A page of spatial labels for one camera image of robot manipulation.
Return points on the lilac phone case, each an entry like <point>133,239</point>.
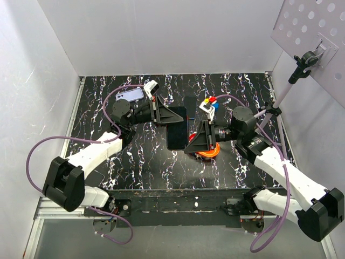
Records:
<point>130,95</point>

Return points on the blue cube toy block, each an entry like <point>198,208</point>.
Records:
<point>216,106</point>

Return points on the perforated lilac panel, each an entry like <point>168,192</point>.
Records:
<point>316,26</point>

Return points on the red orange oval tray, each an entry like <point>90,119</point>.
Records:
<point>207,155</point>

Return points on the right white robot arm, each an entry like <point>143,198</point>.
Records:
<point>316,209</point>

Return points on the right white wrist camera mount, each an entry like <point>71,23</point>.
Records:
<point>208,108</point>

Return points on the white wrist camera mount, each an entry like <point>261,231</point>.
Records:
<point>150,88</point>
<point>208,108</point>

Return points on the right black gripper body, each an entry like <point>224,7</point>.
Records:
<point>212,135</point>

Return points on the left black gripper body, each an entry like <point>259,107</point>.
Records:
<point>153,110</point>

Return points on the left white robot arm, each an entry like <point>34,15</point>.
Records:
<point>65,181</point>

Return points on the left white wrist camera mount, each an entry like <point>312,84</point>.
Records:
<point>150,88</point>

